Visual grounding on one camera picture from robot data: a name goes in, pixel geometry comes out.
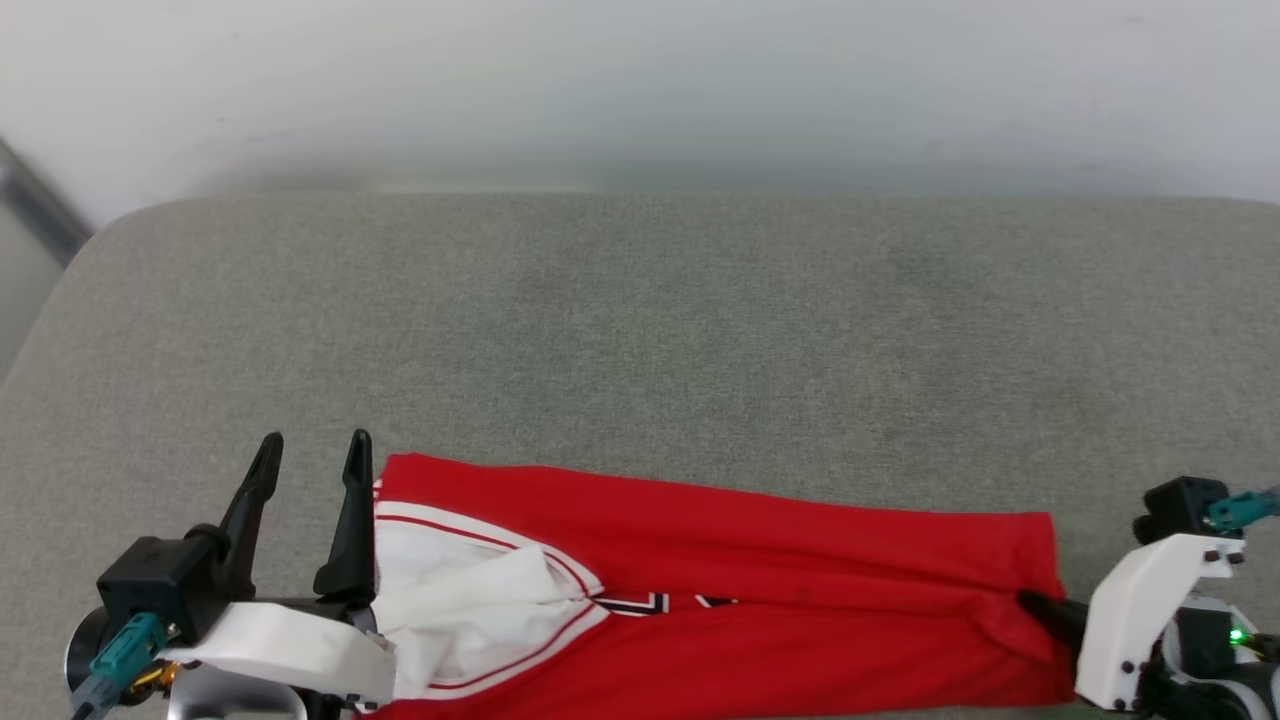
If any teal right camera cable plug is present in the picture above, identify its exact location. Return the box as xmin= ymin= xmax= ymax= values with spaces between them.
xmin=1205 ymin=487 xmax=1280 ymax=533

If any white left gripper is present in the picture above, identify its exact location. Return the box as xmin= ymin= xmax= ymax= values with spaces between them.
xmin=165 ymin=429 xmax=398 ymax=706

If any red and white jersey garment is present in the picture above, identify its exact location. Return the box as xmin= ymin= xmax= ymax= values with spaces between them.
xmin=355 ymin=452 xmax=1077 ymax=720

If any teal left camera cable plug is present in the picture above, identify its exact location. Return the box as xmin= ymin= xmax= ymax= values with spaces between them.
xmin=70 ymin=612 xmax=168 ymax=720

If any teal camera cable plug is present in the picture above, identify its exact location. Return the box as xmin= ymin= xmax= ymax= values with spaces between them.
xmin=1205 ymin=487 xmax=1280 ymax=533
xmin=70 ymin=612 xmax=168 ymax=720

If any grey metal wall strip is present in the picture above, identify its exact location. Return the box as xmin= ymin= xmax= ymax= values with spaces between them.
xmin=0 ymin=135 xmax=93 ymax=267

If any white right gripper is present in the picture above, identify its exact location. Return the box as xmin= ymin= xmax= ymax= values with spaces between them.
xmin=1017 ymin=533 xmax=1247 ymax=713

